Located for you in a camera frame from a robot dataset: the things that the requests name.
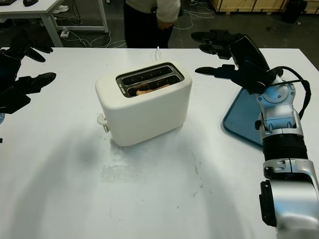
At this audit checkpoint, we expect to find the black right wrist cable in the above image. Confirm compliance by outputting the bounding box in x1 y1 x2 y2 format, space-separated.
270 66 312 120

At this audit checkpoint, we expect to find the person in white jacket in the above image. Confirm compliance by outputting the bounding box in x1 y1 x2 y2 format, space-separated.
124 0 181 49

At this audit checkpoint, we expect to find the white desk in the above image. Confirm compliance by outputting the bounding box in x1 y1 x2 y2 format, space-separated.
0 0 110 48

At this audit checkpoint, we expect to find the white floor cable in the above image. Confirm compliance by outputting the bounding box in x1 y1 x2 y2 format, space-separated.
67 7 216 48

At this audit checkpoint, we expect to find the browned toast slice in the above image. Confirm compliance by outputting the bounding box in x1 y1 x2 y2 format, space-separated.
136 83 172 97

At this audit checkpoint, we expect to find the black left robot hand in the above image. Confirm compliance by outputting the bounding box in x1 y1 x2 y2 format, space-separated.
0 29 57 102

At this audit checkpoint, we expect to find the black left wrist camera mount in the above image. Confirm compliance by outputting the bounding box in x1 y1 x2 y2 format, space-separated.
0 87 32 115

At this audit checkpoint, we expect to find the blue plastic tray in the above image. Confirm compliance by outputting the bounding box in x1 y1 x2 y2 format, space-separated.
222 87 265 148

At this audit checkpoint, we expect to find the white sneaker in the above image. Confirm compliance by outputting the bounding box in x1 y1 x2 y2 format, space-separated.
53 4 69 14

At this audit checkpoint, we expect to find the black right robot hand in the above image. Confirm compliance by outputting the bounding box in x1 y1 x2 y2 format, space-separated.
191 29 275 96

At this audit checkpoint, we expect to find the white two-slot toaster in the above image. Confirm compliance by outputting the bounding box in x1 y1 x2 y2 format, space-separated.
95 61 193 147

